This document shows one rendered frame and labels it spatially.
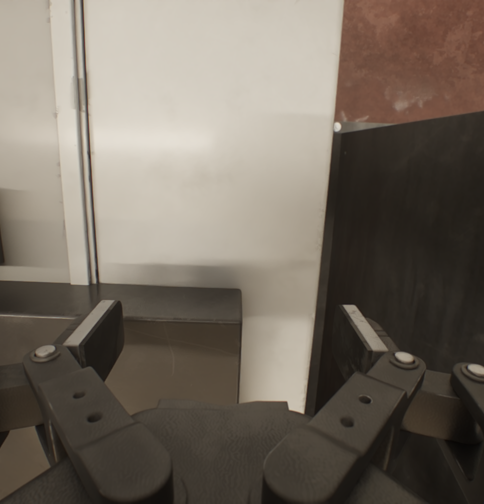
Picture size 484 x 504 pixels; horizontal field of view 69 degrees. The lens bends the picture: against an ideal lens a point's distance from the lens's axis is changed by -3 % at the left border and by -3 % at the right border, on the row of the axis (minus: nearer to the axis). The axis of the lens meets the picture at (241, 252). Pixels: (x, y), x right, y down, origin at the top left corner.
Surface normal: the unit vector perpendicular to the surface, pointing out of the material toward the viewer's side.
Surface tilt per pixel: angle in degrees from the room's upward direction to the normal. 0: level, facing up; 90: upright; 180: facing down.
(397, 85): 0
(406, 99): 0
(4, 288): 90
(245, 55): 0
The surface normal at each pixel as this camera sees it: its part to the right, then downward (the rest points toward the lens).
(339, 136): 0.01, 0.27
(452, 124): -1.00, -0.02
